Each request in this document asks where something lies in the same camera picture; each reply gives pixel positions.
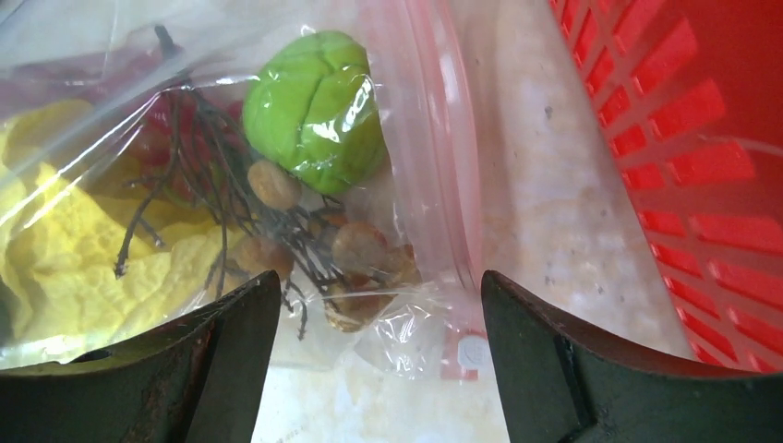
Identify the clear zip top bag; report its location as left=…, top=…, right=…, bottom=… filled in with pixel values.
left=1, top=1, right=491, bottom=380

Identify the red toy grape bunch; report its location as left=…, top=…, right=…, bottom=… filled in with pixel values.
left=117, top=89, right=252, bottom=208

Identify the brown toy grape bunch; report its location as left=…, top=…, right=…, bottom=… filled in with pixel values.
left=113, top=24, right=423, bottom=342

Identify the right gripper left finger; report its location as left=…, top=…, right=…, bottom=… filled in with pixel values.
left=1, top=271, right=282, bottom=442

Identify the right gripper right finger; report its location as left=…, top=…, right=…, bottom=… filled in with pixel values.
left=481, top=270, right=782, bottom=442

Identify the green toy apple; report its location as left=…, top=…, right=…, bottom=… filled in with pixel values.
left=241, top=30, right=387, bottom=195

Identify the yellow toy cabbage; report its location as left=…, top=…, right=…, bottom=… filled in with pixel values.
left=0, top=97, right=246, bottom=356

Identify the red plastic basket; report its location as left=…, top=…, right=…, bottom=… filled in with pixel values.
left=549, top=0, right=782, bottom=373

